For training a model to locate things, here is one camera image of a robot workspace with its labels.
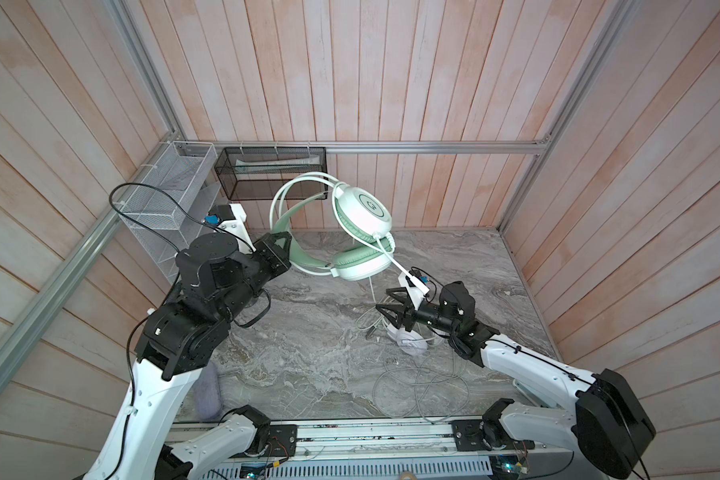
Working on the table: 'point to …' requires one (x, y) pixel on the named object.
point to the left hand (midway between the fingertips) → (295, 243)
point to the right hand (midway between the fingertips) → (385, 298)
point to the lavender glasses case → (206, 391)
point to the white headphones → (407, 341)
